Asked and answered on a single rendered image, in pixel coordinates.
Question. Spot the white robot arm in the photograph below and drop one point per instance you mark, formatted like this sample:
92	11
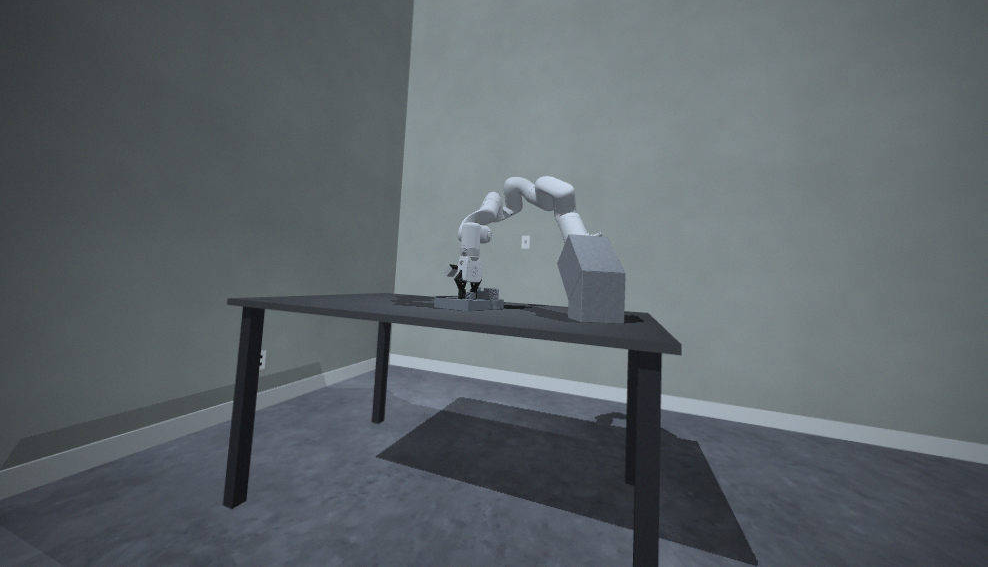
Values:
472	228

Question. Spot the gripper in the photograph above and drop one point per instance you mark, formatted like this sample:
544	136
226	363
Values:
470	268

